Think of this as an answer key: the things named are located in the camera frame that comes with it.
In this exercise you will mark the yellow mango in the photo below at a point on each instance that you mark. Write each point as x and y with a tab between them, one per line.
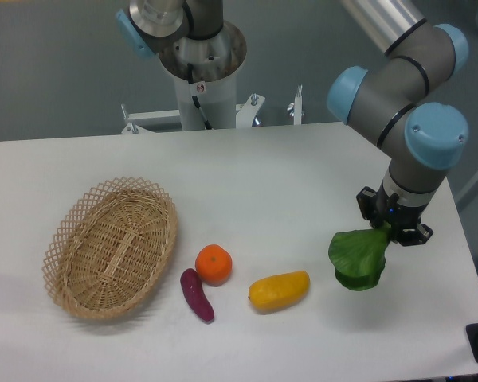
278	292

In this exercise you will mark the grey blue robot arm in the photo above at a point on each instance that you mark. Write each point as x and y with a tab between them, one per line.
388	107

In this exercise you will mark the purple sweet potato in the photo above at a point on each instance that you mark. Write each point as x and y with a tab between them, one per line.
194	295

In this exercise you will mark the orange tangerine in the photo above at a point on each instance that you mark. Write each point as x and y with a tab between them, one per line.
214	264

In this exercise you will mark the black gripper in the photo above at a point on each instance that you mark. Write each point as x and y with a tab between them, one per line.
379	209

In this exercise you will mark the white table leg frame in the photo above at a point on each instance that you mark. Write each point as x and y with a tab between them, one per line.
468	193

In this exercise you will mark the green leafy vegetable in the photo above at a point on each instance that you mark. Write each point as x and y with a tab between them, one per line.
358	256

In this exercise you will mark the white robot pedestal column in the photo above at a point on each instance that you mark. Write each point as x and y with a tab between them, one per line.
204	73

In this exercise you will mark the white metal base frame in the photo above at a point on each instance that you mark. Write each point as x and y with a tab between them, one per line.
247	115

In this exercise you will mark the woven wicker basket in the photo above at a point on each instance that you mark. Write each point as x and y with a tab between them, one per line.
111	249

